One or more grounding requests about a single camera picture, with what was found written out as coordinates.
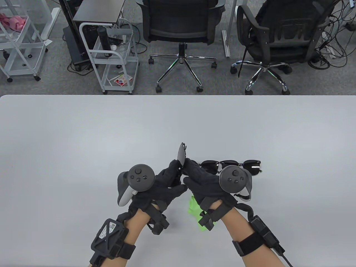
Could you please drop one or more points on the person's right hand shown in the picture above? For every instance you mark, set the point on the person's right hand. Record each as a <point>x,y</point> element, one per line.
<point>205,183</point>

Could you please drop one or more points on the person's left hand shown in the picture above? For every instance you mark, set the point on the person's left hand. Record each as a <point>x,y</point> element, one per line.
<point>164,189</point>

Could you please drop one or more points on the black sunglasses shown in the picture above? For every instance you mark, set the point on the black sunglasses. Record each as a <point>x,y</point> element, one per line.
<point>181,154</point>
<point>253,167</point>
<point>210,165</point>

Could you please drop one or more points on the grey handheld controller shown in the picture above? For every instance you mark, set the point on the grey handheld controller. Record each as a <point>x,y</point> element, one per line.
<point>140,178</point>
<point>235,178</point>

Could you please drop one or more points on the green cleaning cloth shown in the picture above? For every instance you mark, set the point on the green cleaning cloth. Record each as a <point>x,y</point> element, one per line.
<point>193,208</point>

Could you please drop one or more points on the person's right forearm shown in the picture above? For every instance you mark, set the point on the person's right forearm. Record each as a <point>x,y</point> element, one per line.
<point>239,230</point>

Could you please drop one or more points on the person's left forearm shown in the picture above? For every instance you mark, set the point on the person's left forearm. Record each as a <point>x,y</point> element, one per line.
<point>136,228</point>

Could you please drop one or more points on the black wrist sensor pack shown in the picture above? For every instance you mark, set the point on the black wrist sensor pack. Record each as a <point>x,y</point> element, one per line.
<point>250,244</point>
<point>107,236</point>

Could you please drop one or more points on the red and white packet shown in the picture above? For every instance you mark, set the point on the red and white packet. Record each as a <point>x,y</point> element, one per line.
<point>122,80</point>

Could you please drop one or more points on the white metal rolling cart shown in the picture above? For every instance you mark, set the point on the white metal rolling cart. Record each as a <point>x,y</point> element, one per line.
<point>115,60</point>
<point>22,73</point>

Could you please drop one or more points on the white desk leg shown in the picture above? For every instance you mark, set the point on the white desk leg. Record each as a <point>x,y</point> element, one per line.
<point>50,25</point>
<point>225,41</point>

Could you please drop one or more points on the small white round object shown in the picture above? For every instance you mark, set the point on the small white round object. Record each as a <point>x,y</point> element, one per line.
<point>113,47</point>

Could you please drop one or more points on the small black box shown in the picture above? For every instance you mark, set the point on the small black box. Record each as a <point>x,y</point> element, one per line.
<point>115,41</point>

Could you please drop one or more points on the black bottle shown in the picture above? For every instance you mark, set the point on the black bottle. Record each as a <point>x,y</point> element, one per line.
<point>103,39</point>

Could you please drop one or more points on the black mesh office chair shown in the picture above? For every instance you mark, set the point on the black mesh office chair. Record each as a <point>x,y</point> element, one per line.
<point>286,33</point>
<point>180,19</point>

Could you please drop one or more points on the black computer tower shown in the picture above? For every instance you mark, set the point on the black computer tower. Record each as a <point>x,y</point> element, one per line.
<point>73,47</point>

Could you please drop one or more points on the white power strip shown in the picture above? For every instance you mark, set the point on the white power strip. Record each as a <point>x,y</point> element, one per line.
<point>331,52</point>

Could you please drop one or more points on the dark side table top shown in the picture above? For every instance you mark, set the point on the dark side table top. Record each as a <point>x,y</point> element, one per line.
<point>97,12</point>

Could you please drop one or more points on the pink cloth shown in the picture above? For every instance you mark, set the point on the pink cloth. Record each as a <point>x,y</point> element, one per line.
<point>15,22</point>

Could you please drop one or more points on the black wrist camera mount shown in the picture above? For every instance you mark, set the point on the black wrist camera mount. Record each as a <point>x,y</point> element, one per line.
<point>207,221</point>
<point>158,225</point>

